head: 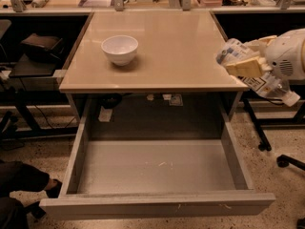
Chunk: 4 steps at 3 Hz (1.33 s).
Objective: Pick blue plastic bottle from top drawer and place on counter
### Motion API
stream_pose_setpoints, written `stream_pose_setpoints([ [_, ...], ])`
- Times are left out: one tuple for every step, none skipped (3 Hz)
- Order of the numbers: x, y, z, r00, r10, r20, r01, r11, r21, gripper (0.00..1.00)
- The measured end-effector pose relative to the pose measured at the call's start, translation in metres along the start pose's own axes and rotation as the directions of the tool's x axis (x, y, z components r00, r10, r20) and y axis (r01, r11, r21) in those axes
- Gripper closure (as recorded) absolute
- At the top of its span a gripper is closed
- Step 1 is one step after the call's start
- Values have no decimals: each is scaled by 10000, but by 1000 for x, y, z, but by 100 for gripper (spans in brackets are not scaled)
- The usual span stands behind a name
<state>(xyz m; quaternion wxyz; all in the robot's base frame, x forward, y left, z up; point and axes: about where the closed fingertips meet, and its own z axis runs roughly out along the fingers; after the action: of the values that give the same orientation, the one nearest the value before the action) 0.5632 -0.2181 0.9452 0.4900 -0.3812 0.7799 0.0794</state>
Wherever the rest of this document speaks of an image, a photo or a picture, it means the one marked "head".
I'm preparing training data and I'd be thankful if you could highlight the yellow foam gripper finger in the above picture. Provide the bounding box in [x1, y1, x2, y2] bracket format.
[245, 35, 277, 52]
[225, 56, 265, 77]

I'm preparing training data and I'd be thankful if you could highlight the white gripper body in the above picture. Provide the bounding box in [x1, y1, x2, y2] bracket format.
[260, 29, 305, 80]

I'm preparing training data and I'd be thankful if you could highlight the clear plastic water bottle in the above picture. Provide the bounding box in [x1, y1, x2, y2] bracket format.
[216, 38, 300, 107]

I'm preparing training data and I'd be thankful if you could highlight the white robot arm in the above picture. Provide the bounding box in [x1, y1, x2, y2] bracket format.
[220, 29, 305, 80]

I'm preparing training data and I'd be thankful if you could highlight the open grey metal drawer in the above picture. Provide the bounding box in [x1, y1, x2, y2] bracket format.
[40, 93, 275, 219]

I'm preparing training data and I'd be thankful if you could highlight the black office chair base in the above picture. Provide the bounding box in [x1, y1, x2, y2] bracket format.
[276, 155, 305, 171]

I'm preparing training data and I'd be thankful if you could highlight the white ceramic bowl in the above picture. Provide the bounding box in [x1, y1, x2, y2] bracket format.
[101, 35, 138, 66]

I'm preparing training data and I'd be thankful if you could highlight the dark bag on shelf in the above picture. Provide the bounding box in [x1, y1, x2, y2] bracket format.
[21, 33, 64, 63]

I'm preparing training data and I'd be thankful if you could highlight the black shoe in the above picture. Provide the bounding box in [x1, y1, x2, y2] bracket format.
[45, 179, 62, 198]

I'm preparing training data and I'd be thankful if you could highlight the person's dark trouser leg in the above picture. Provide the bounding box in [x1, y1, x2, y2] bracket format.
[0, 161, 50, 229]

